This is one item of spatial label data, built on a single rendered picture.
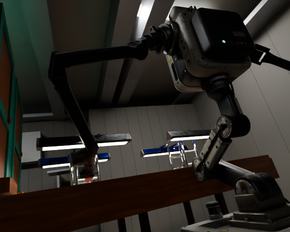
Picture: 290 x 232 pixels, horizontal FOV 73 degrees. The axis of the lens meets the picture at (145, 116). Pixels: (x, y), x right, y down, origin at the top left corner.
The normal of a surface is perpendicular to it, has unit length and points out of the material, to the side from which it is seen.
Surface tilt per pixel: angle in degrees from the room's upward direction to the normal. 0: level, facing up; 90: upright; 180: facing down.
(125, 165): 90
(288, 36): 90
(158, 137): 90
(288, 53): 90
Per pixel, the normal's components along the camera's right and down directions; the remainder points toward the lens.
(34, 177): 0.29, -0.40
